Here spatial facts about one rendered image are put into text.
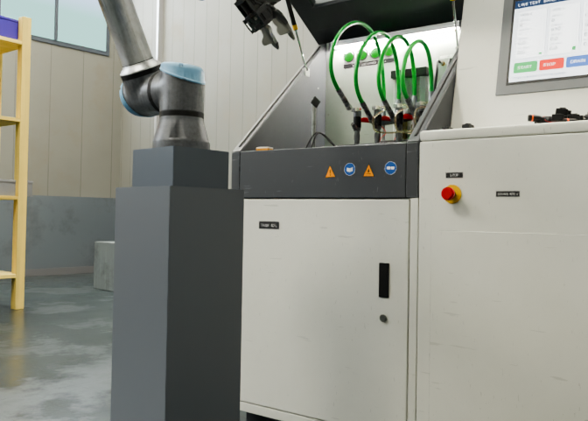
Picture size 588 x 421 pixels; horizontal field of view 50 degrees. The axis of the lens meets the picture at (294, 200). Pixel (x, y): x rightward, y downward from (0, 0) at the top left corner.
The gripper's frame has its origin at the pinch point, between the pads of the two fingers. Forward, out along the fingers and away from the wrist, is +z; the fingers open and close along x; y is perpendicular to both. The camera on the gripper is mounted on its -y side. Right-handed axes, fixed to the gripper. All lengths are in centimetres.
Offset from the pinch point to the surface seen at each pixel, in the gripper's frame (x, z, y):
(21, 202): -330, 6, -39
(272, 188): -13.8, 32.9, 33.7
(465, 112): 41, 48, 0
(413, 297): 28, 70, 55
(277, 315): -20, 63, 61
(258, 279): -25, 53, 54
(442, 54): 22, 42, -40
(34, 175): -550, 12, -166
